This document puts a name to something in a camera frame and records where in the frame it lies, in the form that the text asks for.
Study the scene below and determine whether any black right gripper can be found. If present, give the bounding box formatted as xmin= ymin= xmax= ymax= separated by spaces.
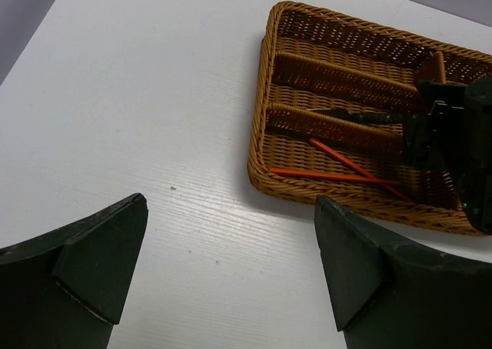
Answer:
xmin=402 ymin=76 xmax=491 ymax=234

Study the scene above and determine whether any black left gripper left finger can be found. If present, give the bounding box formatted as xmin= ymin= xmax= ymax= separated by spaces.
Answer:
xmin=1 ymin=194 xmax=148 ymax=348

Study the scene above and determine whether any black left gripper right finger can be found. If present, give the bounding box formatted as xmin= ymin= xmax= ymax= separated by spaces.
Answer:
xmin=314 ymin=196 xmax=491 ymax=348

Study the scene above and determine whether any dark handled knife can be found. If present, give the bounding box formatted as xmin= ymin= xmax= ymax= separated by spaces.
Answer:
xmin=309 ymin=108 xmax=403 ymax=125

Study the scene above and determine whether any orange chopstick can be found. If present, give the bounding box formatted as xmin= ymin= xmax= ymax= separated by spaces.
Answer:
xmin=309 ymin=138 xmax=412 ymax=202
xmin=270 ymin=168 xmax=400 ymax=185

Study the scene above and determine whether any brown wicker cutlery basket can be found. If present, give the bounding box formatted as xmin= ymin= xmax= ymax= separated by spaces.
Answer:
xmin=248 ymin=1 xmax=491 ymax=235

